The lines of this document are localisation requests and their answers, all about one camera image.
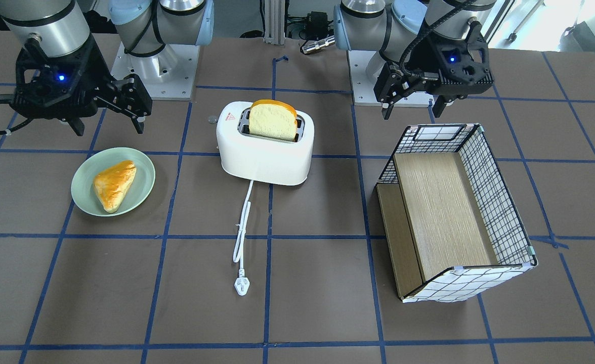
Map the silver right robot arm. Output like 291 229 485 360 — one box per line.
0 1 214 136

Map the white toaster power cord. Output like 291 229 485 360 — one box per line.
233 179 254 297

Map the silver metal cylinder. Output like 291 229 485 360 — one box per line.
300 35 336 55

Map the black power adapter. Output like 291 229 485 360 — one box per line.
305 11 328 37

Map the light green plate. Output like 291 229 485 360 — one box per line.
71 147 156 216

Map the triangular golden bread pastry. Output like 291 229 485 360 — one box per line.
93 160 137 213

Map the white toaster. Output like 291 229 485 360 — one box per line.
216 101 315 186

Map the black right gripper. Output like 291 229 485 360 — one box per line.
10 35 153 136

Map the wooden shelf board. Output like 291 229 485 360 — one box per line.
376 153 498 302

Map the grid pattern storage basket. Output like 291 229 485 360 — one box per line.
377 123 538 303

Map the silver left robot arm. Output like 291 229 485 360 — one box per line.
334 1 495 119

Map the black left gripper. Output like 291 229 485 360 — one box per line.
373 19 494 120

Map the aluminium frame post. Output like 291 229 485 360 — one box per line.
262 0 286 46

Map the toast bread slice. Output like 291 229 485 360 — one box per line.
248 99 298 141

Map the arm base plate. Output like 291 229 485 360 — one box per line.
348 51 436 108
111 44 201 101

